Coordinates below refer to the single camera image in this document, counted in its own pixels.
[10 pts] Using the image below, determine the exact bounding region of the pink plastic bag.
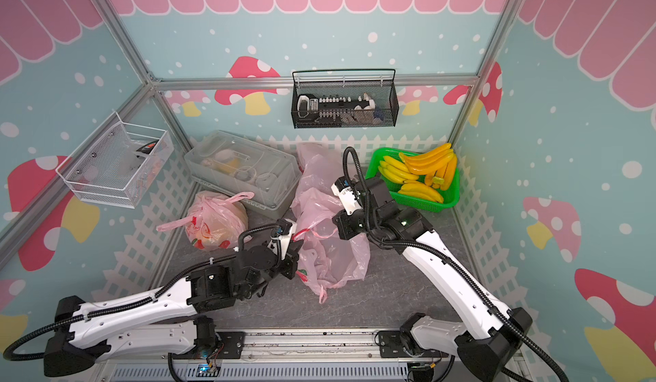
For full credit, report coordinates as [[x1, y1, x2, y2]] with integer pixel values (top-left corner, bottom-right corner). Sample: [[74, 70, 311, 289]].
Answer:
[[296, 143, 344, 197], [291, 187, 371, 304], [156, 191, 255, 251]]

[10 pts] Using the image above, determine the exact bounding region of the orange banana bunch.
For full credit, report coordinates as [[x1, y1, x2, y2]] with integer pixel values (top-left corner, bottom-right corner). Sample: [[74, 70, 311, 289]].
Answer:
[[399, 143, 458, 191]]

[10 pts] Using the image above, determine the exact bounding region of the pink plastic bag front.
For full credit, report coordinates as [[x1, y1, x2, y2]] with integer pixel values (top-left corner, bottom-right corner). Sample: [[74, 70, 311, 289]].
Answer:
[[156, 191, 255, 251]]

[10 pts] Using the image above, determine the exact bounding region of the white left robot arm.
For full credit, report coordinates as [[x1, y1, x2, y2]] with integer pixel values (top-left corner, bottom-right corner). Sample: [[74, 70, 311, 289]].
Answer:
[[3, 219, 302, 378]]

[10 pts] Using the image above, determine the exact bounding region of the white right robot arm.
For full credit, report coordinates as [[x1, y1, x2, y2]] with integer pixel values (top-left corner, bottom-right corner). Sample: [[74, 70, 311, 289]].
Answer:
[[332, 146, 568, 381]]

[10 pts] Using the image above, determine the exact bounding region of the yellow banana bunch in basket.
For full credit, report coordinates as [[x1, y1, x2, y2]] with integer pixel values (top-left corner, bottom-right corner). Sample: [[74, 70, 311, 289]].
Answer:
[[378, 156, 444, 204]]

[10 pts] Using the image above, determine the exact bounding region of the pink plastic bag back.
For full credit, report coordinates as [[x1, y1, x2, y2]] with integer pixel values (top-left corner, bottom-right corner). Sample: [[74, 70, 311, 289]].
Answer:
[[296, 143, 344, 197]]

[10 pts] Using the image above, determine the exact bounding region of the green plastic basket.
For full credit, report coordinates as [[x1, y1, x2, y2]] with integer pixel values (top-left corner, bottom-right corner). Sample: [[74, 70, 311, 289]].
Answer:
[[366, 143, 460, 213]]

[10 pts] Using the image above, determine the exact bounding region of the clear lidded storage box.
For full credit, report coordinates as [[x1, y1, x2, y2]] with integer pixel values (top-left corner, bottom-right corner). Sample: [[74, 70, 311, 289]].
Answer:
[[184, 131, 302, 220]]

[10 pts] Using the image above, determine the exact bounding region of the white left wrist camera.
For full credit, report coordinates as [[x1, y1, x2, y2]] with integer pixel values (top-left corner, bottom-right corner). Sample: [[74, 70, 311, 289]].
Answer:
[[269, 219, 297, 262]]

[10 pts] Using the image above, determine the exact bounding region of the metal base rail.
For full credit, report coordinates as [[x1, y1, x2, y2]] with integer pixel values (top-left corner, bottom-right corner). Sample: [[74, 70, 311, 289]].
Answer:
[[101, 327, 519, 382]]

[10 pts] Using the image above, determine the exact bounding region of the black wire mesh basket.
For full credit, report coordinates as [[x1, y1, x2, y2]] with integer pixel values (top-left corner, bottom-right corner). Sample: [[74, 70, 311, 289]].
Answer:
[[290, 69, 399, 129]]

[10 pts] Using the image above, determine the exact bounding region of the white wire mesh basket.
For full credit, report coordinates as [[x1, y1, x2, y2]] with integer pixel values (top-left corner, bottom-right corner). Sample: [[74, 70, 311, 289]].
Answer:
[[56, 112, 174, 209]]

